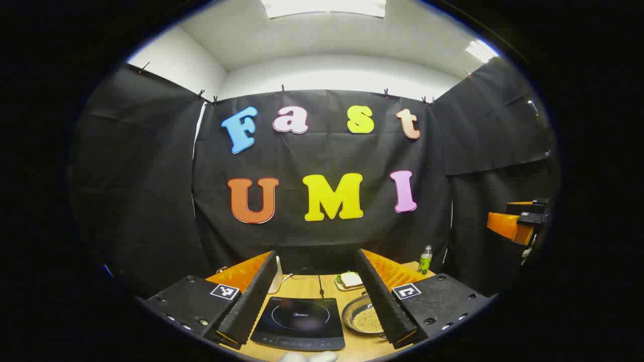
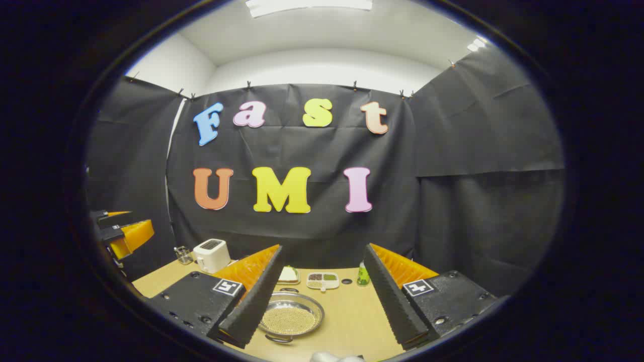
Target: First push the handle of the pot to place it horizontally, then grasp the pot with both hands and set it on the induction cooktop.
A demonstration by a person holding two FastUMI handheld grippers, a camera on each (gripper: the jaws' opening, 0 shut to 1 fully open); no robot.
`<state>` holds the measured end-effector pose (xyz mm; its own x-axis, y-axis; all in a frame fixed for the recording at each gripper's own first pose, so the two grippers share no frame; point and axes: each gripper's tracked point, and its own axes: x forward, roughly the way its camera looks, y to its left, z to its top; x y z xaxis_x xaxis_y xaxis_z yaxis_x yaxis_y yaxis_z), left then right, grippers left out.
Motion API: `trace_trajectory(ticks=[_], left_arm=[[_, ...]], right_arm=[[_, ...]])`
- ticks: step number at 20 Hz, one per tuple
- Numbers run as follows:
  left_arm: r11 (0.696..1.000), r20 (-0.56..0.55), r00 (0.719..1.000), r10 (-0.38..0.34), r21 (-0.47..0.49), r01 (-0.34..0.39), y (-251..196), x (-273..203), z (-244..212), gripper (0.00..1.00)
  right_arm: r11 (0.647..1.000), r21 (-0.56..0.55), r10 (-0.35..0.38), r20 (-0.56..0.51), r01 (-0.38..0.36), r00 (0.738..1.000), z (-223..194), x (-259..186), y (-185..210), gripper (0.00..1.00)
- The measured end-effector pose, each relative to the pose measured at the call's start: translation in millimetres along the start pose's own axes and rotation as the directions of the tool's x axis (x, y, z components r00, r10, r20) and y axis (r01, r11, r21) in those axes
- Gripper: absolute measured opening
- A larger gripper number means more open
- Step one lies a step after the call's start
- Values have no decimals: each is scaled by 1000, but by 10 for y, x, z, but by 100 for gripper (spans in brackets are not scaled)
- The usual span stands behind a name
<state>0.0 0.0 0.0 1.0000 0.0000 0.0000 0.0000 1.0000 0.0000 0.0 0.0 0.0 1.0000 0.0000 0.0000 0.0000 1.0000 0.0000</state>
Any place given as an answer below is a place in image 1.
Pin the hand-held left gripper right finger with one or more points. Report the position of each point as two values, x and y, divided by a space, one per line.
380 301

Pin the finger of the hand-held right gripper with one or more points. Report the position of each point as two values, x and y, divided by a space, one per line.
508 226
523 206

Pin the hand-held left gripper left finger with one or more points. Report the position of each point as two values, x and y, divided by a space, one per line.
251 301

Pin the stainless steel pot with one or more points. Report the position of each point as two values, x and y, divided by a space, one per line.
352 314

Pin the black induction cooktop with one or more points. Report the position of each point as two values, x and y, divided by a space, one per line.
302 317

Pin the pile of soybeans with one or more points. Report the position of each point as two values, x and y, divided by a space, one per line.
368 321

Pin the white box appliance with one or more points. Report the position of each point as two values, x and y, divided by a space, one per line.
277 276

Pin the white bread sandwich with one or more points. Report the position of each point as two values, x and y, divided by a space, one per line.
350 279

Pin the small sandwich plate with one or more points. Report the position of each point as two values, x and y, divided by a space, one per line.
342 287

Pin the green label drink bottle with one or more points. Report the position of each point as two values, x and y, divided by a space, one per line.
425 261

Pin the white rounded object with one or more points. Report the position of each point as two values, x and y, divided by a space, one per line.
307 357

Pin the black backdrop cloth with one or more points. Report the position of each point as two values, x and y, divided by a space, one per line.
322 156

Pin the small ceiling light panel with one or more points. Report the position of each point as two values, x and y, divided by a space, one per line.
480 50

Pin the large ceiling light panel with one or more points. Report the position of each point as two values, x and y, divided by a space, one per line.
324 7

